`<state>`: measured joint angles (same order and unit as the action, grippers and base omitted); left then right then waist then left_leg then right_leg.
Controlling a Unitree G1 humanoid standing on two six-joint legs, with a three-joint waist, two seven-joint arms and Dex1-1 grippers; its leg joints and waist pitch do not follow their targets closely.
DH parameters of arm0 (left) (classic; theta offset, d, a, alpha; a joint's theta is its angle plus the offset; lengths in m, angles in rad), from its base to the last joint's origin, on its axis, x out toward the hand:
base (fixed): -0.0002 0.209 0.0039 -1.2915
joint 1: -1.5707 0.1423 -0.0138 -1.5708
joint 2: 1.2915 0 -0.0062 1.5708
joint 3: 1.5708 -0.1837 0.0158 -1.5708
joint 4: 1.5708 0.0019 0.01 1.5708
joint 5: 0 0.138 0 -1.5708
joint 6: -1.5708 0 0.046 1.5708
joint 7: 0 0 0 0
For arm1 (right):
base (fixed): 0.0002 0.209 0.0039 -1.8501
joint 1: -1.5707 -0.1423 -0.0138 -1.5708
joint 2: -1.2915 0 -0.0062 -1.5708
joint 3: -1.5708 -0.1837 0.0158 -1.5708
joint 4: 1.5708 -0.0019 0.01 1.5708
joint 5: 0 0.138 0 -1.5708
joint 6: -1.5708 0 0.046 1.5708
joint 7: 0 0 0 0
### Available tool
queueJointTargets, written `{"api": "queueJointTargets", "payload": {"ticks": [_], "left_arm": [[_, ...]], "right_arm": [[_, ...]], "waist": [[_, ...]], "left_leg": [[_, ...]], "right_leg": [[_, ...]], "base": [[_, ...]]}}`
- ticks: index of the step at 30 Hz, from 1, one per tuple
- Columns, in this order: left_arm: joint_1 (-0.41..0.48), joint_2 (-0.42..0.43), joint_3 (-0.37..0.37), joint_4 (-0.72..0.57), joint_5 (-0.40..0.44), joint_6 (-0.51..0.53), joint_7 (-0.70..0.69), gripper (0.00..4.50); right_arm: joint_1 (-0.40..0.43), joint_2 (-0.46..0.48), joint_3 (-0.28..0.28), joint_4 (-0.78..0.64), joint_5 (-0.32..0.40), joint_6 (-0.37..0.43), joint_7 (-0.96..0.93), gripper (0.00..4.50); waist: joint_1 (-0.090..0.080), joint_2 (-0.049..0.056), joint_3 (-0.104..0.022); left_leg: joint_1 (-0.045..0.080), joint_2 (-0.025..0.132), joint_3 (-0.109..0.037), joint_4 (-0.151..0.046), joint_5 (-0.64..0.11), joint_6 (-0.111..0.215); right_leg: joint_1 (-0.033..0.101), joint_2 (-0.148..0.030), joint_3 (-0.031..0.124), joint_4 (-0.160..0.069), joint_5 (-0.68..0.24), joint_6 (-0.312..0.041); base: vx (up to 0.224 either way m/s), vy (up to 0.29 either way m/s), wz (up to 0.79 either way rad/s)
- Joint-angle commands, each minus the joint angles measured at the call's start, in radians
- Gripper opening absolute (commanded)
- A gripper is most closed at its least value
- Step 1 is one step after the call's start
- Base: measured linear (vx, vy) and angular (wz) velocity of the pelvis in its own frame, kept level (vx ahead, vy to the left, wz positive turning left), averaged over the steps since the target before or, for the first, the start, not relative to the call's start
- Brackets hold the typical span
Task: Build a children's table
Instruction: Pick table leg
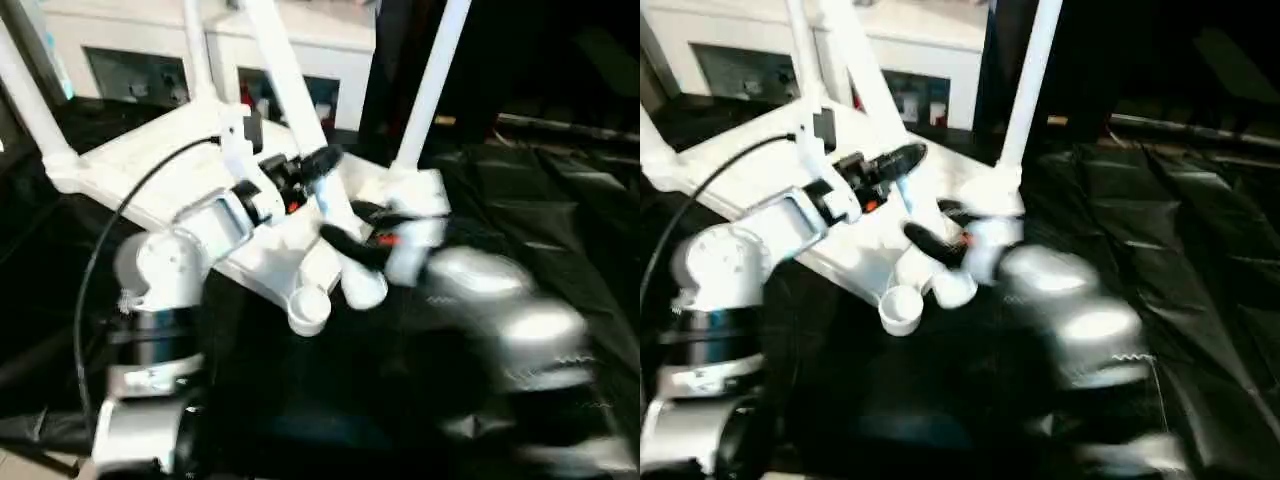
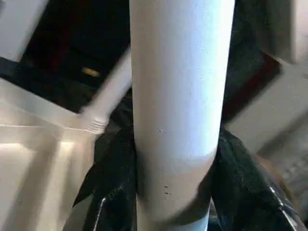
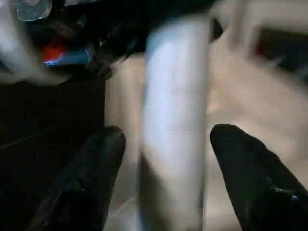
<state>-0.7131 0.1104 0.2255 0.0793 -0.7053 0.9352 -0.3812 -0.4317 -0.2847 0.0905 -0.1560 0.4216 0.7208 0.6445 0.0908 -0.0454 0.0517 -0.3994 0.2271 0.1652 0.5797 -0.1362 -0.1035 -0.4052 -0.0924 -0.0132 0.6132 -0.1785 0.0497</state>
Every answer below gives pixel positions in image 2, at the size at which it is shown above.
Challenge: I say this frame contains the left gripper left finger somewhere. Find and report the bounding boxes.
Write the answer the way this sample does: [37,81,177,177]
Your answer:
[63,127,138,231]

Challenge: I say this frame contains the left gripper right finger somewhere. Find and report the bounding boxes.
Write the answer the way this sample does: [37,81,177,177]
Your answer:
[206,129,304,231]

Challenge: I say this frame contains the white plastic table top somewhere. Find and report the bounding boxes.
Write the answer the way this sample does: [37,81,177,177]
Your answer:
[0,76,109,231]

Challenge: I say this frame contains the white plastic table leg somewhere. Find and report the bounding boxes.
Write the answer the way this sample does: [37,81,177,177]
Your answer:
[78,47,133,133]
[128,0,236,231]

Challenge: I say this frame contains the small yellow label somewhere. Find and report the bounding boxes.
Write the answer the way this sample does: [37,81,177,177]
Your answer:
[81,66,101,78]

